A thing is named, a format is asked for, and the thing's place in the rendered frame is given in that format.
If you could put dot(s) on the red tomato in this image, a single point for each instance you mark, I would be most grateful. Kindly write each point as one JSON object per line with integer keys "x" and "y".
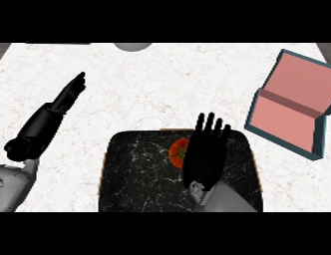
{"x": 177, "y": 153}

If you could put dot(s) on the black marbled tray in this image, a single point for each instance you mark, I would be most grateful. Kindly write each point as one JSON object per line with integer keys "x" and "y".
{"x": 143, "y": 172}

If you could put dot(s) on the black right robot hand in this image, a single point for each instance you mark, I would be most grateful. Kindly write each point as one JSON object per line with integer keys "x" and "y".
{"x": 203, "y": 159}

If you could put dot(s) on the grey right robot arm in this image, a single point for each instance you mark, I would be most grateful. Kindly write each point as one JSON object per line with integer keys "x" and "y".
{"x": 222, "y": 199}

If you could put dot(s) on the pink teal-edged open box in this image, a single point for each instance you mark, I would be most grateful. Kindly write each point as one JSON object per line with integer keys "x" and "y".
{"x": 293, "y": 106}

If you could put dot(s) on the grey rounded object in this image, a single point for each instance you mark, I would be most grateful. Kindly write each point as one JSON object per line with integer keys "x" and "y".
{"x": 131, "y": 47}

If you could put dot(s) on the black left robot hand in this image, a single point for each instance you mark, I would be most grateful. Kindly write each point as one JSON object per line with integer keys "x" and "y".
{"x": 44, "y": 124}

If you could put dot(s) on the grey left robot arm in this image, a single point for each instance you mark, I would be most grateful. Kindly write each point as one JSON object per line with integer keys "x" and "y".
{"x": 2, "y": 187}

